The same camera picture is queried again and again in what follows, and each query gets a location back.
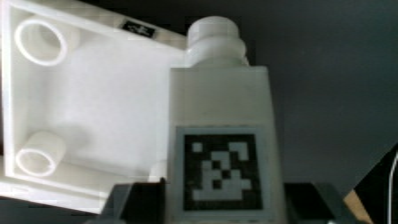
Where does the white square table top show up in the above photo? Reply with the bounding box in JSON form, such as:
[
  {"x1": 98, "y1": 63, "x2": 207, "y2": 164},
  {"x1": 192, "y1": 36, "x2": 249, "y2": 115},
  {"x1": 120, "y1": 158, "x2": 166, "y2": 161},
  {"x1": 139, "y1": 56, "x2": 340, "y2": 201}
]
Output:
[{"x1": 0, "y1": 0, "x2": 187, "y2": 213}]

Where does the white table leg with tag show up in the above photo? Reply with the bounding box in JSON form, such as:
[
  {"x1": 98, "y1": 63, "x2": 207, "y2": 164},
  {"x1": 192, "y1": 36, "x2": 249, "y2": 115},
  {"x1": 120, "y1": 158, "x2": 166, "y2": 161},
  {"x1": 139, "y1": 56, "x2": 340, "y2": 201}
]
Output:
[{"x1": 168, "y1": 16, "x2": 288, "y2": 224}]

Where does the white cable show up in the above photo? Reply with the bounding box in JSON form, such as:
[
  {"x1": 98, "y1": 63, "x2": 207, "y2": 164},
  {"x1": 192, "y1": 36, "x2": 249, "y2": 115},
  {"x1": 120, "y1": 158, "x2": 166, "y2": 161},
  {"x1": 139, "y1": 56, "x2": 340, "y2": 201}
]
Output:
[{"x1": 386, "y1": 151, "x2": 398, "y2": 224}]

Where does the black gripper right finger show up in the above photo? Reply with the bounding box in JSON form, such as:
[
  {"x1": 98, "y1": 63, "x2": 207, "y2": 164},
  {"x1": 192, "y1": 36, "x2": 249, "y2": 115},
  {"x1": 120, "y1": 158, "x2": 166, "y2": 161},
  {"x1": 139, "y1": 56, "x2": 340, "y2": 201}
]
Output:
[{"x1": 285, "y1": 183, "x2": 356, "y2": 224}]

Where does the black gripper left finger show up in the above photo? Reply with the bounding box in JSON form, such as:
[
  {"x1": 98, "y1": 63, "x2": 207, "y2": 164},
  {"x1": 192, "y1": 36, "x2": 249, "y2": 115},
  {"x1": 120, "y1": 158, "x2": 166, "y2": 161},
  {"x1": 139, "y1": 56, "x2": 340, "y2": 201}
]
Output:
[{"x1": 88, "y1": 179, "x2": 166, "y2": 224}]

